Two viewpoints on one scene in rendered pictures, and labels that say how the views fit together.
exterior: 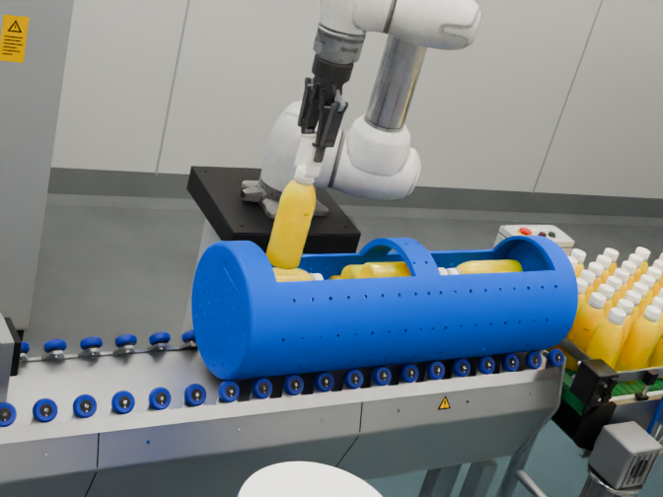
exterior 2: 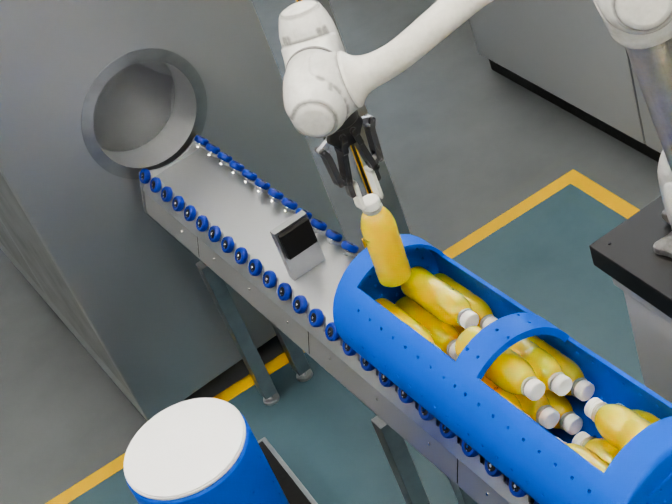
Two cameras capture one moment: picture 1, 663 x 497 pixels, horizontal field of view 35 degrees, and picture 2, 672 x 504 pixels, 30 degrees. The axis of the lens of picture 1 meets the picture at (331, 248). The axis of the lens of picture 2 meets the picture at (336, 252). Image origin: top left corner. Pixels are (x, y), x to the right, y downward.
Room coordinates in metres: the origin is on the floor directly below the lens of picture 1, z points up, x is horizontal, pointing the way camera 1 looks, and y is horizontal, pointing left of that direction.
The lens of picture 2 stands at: (2.34, -1.90, 2.84)
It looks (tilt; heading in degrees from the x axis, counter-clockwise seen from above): 37 degrees down; 105
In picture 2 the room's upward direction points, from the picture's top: 22 degrees counter-clockwise
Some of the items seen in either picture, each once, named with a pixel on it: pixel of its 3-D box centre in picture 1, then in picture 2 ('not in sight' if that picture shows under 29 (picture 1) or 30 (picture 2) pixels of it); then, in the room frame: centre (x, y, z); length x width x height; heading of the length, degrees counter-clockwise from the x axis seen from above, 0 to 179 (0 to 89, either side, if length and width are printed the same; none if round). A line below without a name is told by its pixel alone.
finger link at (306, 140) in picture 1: (304, 151); (373, 182); (1.92, 0.10, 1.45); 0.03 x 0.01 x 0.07; 126
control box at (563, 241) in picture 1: (532, 248); not in sight; (2.73, -0.55, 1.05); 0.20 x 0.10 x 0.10; 126
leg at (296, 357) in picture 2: not in sight; (274, 310); (1.25, 1.15, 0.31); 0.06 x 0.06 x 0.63; 36
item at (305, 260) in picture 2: (1, 362); (299, 246); (1.60, 0.54, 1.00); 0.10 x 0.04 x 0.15; 36
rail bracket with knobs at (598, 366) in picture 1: (592, 383); not in sight; (2.24, -0.70, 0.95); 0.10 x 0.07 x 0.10; 36
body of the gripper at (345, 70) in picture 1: (329, 80); (341, 124); (1.91, 0.09, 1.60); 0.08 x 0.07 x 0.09; 36
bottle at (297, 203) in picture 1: (293, 220); (383, 242); (1.90, 0.09, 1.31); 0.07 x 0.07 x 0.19
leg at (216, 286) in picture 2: not in sight; (239, 334); (1.14, 1.06, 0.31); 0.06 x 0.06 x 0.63; 36
